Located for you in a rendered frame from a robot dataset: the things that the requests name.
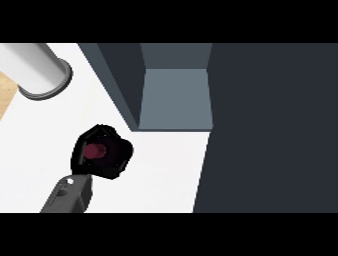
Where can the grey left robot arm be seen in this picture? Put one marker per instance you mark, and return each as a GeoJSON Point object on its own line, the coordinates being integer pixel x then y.
{"type": "Point", "coordinates": [69, 196]}

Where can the dark grey open cabinet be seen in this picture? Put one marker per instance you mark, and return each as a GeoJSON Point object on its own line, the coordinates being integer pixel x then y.
{"type": "Point", "coordinates": [173, 100]}

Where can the white cylinder with grey rim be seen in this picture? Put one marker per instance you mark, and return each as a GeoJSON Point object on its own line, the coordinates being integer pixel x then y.
{"type": "Point", "coordinates": [31, 68]}

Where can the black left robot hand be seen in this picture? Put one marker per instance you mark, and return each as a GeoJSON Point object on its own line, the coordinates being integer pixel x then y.
{"type": "Point", "coordinates": [120, 160]}

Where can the dark red wine bottle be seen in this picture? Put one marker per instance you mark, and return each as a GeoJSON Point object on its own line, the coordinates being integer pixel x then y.
{"type": "Point", "coordinates": [95, 151]}

